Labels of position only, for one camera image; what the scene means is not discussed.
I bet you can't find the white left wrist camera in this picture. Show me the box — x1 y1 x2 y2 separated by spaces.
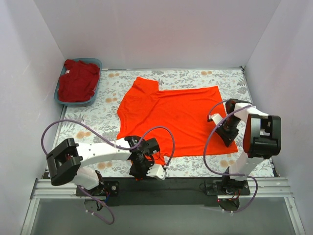
146 164 167 180

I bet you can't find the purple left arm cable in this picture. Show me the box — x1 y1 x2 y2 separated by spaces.
40 119 176 225

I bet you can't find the aluminium front frame rail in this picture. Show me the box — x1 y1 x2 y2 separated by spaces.
31 177 293 199

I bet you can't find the floral table mat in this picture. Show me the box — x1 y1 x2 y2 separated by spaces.
54 69 250 177

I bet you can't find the black front table strip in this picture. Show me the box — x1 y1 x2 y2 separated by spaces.
104 177 218 207

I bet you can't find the orange t shirt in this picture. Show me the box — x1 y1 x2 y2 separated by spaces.
117 77 225 164

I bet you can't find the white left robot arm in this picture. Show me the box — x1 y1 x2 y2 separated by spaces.
46 136 166 190

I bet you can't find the red t shirt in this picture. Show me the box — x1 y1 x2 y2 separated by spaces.
57 59 100 102

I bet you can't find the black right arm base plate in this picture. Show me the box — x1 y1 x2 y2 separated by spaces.
203 177 250 196

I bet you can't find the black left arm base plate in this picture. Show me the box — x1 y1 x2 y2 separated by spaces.
83 179 119 197

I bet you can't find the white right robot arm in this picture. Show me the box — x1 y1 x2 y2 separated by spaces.
208 99 281 181

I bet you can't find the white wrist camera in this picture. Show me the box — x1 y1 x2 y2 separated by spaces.
207 113 224 126
146 164 167 180

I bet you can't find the blue plastic basket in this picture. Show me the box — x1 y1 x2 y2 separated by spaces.
54 58 102 107

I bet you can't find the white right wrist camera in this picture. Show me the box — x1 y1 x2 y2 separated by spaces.
207 113 224 126

